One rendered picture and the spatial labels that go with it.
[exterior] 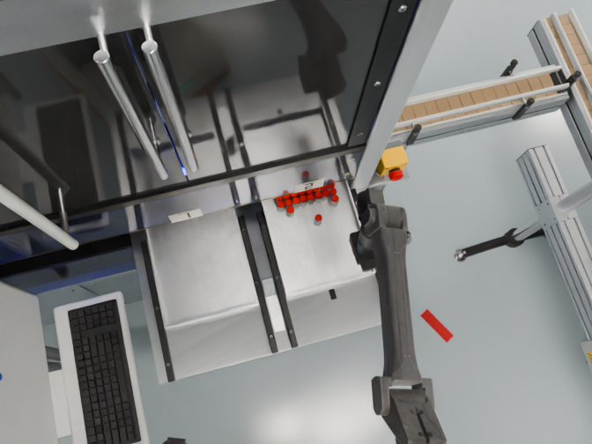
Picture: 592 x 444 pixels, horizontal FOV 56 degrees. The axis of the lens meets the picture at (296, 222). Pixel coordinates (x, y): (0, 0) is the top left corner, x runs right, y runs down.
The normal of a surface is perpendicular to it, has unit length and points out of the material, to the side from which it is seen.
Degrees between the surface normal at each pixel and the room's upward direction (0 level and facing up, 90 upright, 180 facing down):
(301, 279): 0
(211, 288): 0
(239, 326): 0
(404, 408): 41
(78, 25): 90
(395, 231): 17
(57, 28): 90
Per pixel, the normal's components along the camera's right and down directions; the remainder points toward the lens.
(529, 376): 0.04, -0.29
